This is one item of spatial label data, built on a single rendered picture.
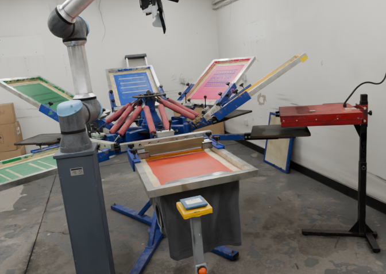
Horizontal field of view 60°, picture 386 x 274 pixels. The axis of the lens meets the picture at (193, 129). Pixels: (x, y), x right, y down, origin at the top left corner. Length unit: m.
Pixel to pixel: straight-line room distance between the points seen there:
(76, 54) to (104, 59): 4.47
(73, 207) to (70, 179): 0.14
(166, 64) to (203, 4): 1.31
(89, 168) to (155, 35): 4.90
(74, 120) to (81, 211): 0.44
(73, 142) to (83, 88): 0.29
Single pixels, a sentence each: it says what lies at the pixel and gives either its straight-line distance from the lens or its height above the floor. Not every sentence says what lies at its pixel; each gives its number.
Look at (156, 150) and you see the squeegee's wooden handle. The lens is 2.18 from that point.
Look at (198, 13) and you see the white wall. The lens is 6.62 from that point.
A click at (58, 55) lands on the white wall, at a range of 6.24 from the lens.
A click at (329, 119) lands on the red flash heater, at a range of 2.64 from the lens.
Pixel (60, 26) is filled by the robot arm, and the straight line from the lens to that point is 1.66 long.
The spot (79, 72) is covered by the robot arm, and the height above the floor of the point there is 1.57.
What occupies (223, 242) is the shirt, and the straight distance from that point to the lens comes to 1.98.
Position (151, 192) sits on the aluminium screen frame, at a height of 0.98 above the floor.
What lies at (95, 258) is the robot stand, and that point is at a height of 0.64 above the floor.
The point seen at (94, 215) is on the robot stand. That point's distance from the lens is 1.74.
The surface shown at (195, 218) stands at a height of 0.90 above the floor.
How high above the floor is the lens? 1.57
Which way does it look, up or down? 12 degrees down
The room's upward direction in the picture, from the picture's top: 5 degrees counter-clockwise
